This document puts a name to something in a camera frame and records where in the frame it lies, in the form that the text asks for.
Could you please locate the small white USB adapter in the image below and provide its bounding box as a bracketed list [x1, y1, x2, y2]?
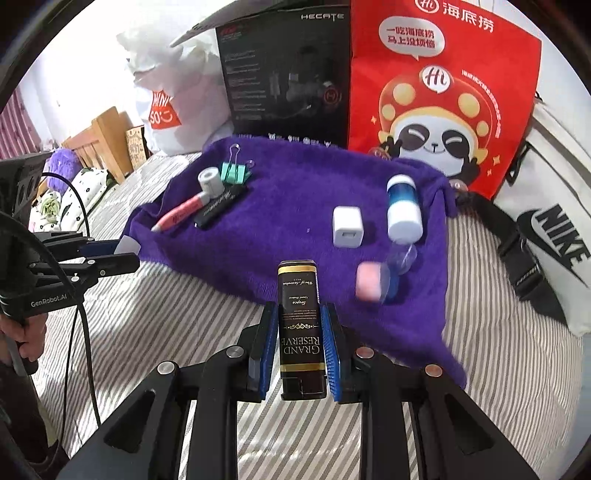
[114, 235, 141, 255]

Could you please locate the purple towel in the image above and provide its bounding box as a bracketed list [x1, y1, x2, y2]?
[124, 137, 467, 385]

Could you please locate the white tape roll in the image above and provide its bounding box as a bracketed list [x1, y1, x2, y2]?
[197, 167, 224, 199]

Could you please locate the black Horizon lighter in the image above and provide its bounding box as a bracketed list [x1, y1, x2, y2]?
[193, 185, 249, 230]

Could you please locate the patterned brown book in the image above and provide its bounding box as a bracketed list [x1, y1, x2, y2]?
[125, 126, 151, 170]

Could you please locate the pink blue eraser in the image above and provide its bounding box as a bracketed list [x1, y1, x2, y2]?
[356, 262, 400, 303]

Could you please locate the wooden bed headboard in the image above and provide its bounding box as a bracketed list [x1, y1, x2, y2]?
[62, 107, 133, 184]

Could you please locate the blue white bottle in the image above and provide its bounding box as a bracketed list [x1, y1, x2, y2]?
[387, 174, 424, 244]

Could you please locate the red panda paper bag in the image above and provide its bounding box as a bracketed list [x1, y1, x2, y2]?
[348, 1, 542, 199]

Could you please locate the green binder clip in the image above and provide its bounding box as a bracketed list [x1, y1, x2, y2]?
[221, 143, 254, 185]

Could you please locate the white charger cube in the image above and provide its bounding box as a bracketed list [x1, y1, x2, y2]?
[332, 206, 365, 248]

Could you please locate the black cable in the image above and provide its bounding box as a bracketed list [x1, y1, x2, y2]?
[0, 172, 103, 428]

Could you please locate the black headset box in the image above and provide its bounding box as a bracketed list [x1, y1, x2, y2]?
[175, 1, 351, 148]

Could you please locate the white Nike waist bag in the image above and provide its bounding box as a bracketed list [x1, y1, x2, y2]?
[458, 100, 590, 337]

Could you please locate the person left hand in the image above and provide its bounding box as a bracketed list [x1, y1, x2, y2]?
[0, 314, 48, 365]

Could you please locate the black gold lighter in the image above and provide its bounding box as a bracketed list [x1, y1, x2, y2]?
[277, 260, 327, 401]

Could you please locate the white Miniso plastic bag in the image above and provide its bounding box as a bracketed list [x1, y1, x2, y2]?
[117, 29, 230, 156]

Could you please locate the pink utility knife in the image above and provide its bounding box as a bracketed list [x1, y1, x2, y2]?
[151, 191, 211, 233]

